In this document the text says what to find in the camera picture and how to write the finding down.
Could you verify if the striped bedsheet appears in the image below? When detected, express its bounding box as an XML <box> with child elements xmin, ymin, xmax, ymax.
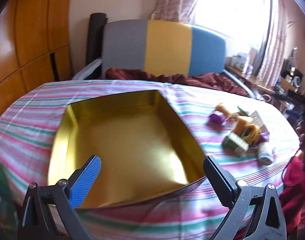
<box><xmin>0</xmin><ymin>79</ymin><xmax>300</xmax><ymax>240</ymax></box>

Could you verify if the gold tin box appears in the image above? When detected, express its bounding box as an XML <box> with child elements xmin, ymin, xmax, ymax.
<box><xmin>47</xmin><ymin>89</ymin><xmax>206</xmax><ymax>209</ymax></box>

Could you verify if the tan bread roll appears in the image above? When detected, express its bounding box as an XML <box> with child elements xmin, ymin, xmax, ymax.
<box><xmin>215</xmin><ymin>103</ymin><xmax>239</xmax><ymax>118</ymax></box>
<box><xmin>233</xmin><ymin>116</ymin><xmax>253</xmax><ymax>135</ymax></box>

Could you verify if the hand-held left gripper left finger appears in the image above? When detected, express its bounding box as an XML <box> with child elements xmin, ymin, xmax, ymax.
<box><xmin>17</xmin><ymin>155</ymin><xmax>102</xmax><ymax>240</ymax></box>

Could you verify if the white carton box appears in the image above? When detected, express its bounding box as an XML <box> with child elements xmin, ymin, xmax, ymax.
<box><xmin>230</xmin><ymin>52</ymin><xmax>250</xmax><ymax>72</ymax></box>

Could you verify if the wooden side table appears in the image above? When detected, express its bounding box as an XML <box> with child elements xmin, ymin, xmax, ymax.
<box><xmin>225</xmin><ymin>64</ymin><xmax>275</xmax><ymax>95</ymax></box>

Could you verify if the pink patterned curtain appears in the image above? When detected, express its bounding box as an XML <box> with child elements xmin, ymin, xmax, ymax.
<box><xmin>256</xmin><ymin>0</ymin><xmax>289</xmax><ymax>87</ymax></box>
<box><xmin>150</xmin><ymin>0</ymin><xmax>204</xmax><ymax>23</ymax></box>

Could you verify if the maroon blanket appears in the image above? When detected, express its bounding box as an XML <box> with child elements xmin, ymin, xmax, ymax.
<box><xmin>105</xmin><ymin>67</ymin><xmax>250</xmax><ymax>97</ymax></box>

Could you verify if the cluttered desk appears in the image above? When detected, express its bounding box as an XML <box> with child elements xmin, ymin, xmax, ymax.
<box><xmin>275</xmin><ymin>47</ymin><xmax>305</xmax><ymax>105</ymax></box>

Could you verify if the white sock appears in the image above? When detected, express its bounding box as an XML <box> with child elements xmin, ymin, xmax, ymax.
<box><xmin>257</xmin><ymin>141</ymin><xmax>274</xmax><ymax>166</ymax></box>

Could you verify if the dark green bag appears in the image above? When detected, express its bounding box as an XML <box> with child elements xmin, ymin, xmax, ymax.
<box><xmin>0</xmin><ymin>161</ymin><xmax>18</xmax><ymax>230</ymax></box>

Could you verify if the black rolled mat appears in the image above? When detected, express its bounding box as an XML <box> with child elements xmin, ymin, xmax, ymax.
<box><xmin>87</xmin><ymin>13</ymin><xmax>108</xmax><ymax>67</ymax></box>

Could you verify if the grey metal bed rail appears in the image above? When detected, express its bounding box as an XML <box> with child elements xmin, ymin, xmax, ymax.
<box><xmin>224</xmin><ymin>70</ymin><xmax>258</xmax><ymax>98</ymax></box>

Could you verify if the green white small box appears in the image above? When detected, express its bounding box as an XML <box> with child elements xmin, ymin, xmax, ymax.
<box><xmin>222</xmin><ymin>131</ymin><xmax>250</xmax><ymax>157</ymax></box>

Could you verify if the wooden wardrobe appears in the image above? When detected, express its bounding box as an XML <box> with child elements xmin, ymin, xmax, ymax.
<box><xmin>0</xmin><ymin>0</ymin><xmax>73</xmax><ymax>125</ymax></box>

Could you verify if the white padded bed rail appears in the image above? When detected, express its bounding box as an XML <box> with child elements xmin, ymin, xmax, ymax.
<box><xmin>72</xmin><ymin>57</ymin><xmax>103</xmax><ymax>80</ymax></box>

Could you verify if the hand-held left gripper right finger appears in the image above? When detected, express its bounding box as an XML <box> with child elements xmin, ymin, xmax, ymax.
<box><xmin>203</xmin><ymin>156</ymin><xmax>287</xmax><ymax>240</ymax></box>

